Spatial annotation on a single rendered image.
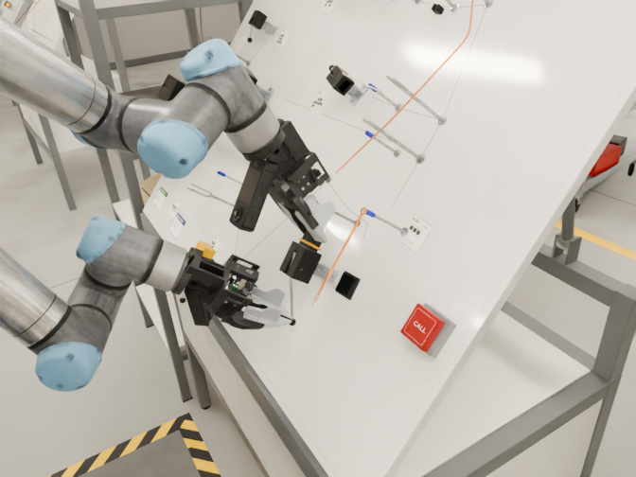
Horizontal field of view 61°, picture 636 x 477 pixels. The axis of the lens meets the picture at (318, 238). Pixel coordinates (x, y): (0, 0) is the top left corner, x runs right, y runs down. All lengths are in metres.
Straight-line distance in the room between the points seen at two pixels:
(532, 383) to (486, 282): 0.43
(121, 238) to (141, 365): 1.69
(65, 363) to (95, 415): 1.58
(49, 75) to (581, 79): 0.68
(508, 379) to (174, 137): 0.80
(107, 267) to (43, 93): 0.28
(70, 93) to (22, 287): 0.25
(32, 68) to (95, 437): 1.76
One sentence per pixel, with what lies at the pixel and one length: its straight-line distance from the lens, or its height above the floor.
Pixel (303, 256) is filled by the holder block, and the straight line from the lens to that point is 0.89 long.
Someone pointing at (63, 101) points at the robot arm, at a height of 1.44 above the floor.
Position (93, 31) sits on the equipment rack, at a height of 1.39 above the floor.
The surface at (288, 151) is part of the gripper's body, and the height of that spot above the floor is 1.30.
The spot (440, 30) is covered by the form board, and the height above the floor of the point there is 1.42.
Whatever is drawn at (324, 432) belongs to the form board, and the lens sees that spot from 0.91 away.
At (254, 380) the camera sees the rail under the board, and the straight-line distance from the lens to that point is 1.06.
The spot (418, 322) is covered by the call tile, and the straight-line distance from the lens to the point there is 0.77.
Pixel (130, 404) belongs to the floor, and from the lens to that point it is 2.35.
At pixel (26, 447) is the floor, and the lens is 2.38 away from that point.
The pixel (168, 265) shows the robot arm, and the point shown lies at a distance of 0.85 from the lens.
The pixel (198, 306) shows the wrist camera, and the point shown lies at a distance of 0.92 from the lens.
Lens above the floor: 1.60
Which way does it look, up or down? 30 degrees down
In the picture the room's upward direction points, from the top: 4 degrees counter-clockwise
